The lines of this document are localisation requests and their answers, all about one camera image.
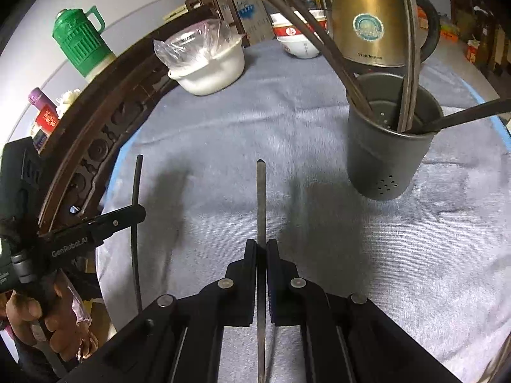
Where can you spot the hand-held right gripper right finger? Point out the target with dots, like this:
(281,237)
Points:
(273,287)

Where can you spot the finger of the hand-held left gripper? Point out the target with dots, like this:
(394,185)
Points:
(119,219)

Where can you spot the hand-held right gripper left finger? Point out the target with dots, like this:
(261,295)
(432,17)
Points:
(251,287)

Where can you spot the dark metal chopstick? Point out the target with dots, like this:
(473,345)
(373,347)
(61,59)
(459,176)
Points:
(260,199)
(317,44)
(135,263)
(415,81)
(324,28)
(471,115)
(406,28)

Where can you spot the grey metal utensil holder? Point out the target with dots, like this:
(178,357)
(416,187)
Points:
(383,167)

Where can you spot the person's left hand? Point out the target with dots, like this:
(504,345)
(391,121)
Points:
(68,327)

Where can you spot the blue table cover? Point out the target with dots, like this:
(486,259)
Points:
(115,175)

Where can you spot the red packet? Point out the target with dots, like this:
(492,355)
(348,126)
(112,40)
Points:
(47,123)

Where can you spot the purple-capped bottle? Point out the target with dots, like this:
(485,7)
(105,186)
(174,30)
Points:
(42,99)

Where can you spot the white fluffy item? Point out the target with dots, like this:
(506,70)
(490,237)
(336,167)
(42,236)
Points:
(68,99)

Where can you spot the grey table cloth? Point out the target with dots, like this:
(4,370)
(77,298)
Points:
(239,127)

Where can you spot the green thermos jug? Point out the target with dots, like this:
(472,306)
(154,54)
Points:
(80,40)

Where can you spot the white bowl with plastic cover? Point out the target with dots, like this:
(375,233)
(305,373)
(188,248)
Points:
(211,75)

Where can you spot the small wooden chair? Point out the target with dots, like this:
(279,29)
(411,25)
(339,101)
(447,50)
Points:
(219,4)

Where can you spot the white porcelain bowl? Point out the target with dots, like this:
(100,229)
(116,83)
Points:
(299,50)

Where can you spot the white printed box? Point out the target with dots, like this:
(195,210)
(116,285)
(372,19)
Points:
(251,20)

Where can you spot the red-banded white bowl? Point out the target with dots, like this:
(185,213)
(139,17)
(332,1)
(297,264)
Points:
(291,30)

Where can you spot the gold electric kettle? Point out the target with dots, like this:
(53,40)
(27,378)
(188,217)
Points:
(359,4)

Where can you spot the red-label bottle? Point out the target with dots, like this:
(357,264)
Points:
(473,52)

